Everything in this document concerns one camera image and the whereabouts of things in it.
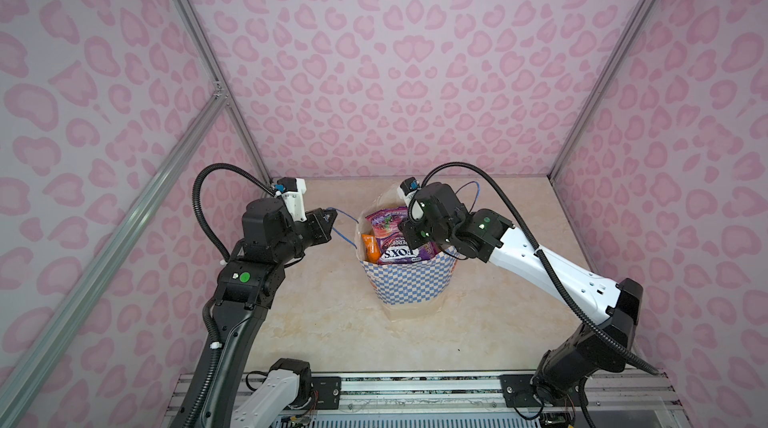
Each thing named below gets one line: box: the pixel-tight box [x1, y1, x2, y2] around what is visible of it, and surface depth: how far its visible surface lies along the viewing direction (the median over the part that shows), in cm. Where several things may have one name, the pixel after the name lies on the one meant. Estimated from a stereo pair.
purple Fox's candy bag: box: [365, 207, 440, 265], surface depth 74 cm
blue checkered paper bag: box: [355, 189, 458, 320], surface depth 76 cm
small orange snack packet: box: [362, 234, 381, 263], surface depth 79 cm
